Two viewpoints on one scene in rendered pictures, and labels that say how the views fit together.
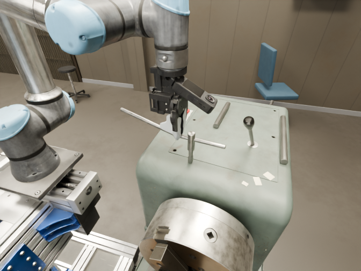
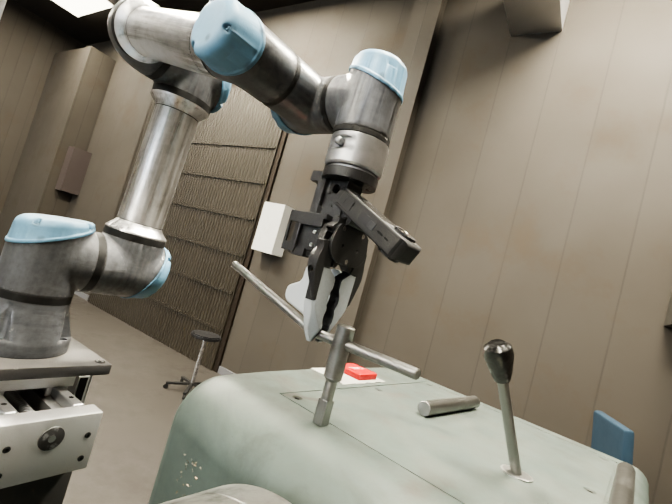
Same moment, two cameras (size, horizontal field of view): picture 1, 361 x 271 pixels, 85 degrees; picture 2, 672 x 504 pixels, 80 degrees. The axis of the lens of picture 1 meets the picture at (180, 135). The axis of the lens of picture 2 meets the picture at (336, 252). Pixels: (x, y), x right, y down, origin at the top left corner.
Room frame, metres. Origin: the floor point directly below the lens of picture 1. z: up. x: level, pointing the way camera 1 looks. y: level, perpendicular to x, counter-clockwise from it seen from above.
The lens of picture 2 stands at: (-0.01, -0.14, 1.42)
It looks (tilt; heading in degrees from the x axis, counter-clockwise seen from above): 4 degrees up; 17
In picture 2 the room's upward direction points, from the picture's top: 16 degrees clockwise
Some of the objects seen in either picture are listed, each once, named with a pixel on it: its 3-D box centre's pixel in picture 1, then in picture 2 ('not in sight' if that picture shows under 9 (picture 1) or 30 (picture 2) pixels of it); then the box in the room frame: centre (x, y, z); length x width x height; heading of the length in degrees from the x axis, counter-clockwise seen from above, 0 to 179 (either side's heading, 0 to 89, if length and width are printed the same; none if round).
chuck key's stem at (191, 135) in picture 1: (190, 148); (333, 374); (0.45, -0.03, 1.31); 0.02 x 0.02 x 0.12
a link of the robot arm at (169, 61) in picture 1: (171, 57); (354, 159); (0.47, 0.02, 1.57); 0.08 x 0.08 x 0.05
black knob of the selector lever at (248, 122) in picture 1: (248, 123); (497, 360); (0.48, -0.20, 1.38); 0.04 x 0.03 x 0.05; 158
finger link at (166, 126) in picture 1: (170, 127); (303, 298); (0.45, 0.03, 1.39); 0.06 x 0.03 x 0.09; 68
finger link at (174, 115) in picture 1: (175, 116); (324, 265); (0.44, 0.01, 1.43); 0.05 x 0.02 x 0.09; 158
